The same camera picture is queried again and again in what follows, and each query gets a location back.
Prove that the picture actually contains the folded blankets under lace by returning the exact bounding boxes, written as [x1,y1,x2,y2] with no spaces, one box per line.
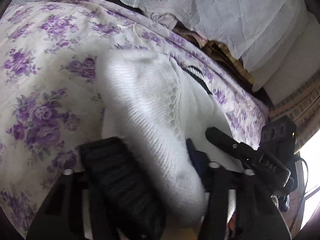
[94,0,273,108]

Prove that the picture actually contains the checkered beige curtain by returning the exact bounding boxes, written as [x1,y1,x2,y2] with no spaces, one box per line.
[269,72,320,152]

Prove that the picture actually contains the white lace cover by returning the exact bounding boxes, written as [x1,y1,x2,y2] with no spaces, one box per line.
[13,0,319,93]

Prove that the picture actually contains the white knit v-neck sweater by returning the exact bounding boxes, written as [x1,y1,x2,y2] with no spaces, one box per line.
[96,48,245,230]

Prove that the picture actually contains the purple floral bed sheet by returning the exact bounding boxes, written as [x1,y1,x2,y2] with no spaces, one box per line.
[1,0,268,237]

